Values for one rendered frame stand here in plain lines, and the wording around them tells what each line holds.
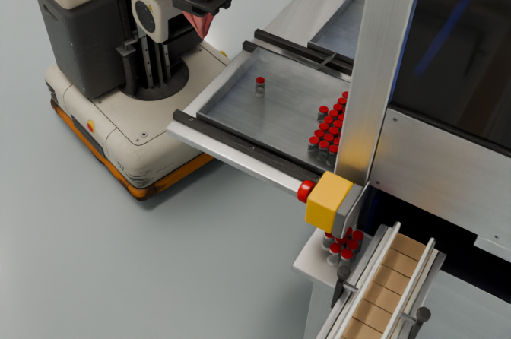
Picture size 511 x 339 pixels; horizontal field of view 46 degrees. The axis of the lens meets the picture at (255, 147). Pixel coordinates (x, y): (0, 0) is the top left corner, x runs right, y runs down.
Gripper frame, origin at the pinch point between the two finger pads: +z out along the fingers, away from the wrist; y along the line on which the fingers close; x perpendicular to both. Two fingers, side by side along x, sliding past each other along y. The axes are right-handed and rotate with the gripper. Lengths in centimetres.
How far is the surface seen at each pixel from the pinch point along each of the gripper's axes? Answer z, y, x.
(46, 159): 107, -92, 12
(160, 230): 108, -33, 10
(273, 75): 19.9, 7.0, 16.7
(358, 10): 20, 13, 51
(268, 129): 20.3, 15.0, 1.1
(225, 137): 18.5, 9.5, -7.2
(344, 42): 19.8, 15.6, 37.3
